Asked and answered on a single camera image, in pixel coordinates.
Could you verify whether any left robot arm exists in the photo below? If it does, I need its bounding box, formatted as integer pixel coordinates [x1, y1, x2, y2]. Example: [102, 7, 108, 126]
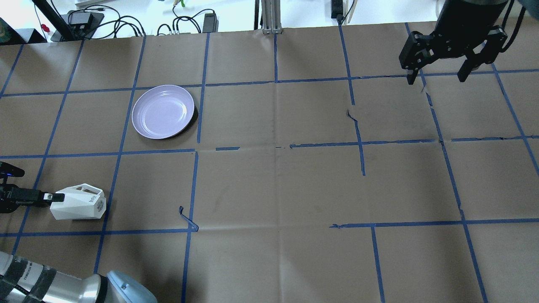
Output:
[0, 162, 157, 303]

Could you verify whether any white faceted cup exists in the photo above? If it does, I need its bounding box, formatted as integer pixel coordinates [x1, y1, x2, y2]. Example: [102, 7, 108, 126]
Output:
[49, 183, 107, 220]

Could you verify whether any aluminium frame post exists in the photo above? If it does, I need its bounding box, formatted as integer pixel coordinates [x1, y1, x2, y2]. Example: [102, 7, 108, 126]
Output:
[259, 0, 283, 35]

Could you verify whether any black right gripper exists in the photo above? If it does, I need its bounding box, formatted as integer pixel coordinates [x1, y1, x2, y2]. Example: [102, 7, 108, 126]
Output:
[399, 25, 507, 85]

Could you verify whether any black cables bundle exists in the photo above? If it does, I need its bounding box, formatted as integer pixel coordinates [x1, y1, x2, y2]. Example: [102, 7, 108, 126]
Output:
[51, 4, 215, 40]

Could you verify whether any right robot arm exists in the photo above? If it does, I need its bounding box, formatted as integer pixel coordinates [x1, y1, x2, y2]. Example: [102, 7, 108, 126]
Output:
[399, 0, 539, 85]

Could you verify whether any lilac plate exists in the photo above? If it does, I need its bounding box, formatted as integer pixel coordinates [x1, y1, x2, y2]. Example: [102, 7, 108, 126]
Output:
[131, 85, 196, 140]

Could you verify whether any black power adapter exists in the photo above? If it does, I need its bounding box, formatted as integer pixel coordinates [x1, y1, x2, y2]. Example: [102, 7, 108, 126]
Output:
[201, 12, 218, 33]

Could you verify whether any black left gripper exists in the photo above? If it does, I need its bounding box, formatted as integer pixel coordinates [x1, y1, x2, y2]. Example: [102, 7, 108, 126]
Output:
[0, 162, 65, 213]

